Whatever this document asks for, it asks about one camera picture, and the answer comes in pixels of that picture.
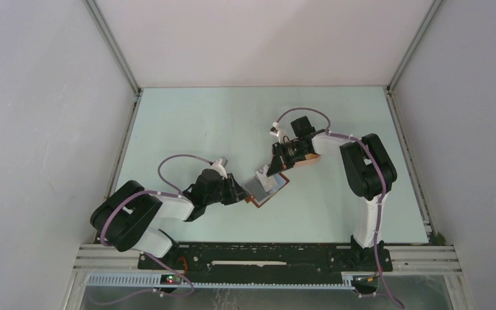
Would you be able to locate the pink plastic tray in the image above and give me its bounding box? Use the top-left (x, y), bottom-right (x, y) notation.
top-left (294, 154), bottom-right (320, 168)

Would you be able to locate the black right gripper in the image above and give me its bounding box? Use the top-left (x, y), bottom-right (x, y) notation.
top-left (267, 141), bottom-right (309, 177)

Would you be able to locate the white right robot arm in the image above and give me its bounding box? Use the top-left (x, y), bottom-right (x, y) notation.
top-left (264, 116), bottom-right (397, 270)

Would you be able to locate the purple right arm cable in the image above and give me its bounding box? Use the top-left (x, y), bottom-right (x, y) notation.
top-left (275, 107), bottom-right (405, 309)

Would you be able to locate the white credit card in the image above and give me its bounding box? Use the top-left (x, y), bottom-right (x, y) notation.
top-left (256, 165), bottom-right (278, 192)

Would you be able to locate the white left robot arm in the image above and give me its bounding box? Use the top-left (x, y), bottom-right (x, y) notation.
top-left (90, 169), bottom-right (249, 269)

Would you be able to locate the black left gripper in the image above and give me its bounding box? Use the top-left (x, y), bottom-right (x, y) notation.
top-left (204, 172), bottom-right (249, 205)

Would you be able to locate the white cable duct strip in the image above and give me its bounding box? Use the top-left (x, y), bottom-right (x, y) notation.
top-left (85, 273), bottom-right (354, 290)

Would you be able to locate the brown leather card holder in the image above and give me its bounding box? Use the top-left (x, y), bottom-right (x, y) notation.
top-left (242, 173), bottom-right (290, 208)

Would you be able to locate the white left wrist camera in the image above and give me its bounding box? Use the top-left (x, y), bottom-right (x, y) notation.
top-left (211, 157), bottom-right (228, 179)

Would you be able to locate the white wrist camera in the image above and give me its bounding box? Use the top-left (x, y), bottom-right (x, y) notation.
top-left (211, 157), bottom-right (228, 179)
top-left (269, 122), bottom-right (285, 143)

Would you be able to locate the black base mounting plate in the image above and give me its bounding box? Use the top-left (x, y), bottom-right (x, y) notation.
top-left (162, 242), bottom-right (393, 285)

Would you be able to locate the aluminium frame rail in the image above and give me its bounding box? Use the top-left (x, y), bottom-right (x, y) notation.
top-left (73, 244), bottom-right (462, 276)

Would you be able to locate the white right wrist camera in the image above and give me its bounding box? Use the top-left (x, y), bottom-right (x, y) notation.
top-left (269, 122), bottom-right (285, 143)

